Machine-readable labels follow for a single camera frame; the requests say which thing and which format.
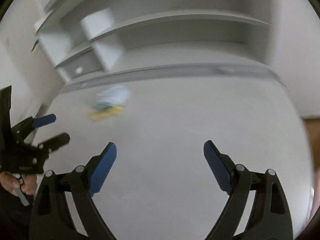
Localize person's left hand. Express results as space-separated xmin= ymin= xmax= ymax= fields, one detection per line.
xmin=1 ymin=172 xmax=37 ymax=196

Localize white desk shelf unit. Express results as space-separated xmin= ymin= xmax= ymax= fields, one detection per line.
xmin=34 ymin=0 xmax=273 ymax=84

